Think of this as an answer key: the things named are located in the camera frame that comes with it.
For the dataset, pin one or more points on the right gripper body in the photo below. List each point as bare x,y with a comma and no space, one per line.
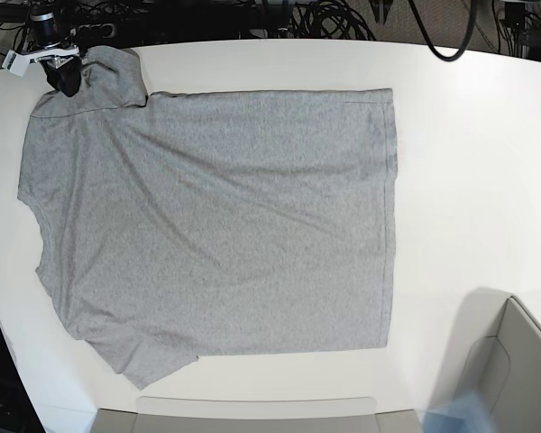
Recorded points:
64,74

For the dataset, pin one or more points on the grey T-shirt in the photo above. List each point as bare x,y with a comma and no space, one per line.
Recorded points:
177,226

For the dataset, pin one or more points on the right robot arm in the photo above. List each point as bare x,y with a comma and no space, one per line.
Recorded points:
48,28

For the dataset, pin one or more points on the grey chair at bottom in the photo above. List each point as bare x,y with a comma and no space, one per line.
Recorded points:
153,414

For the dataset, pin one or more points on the blue blurred object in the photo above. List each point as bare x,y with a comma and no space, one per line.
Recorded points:
464,414

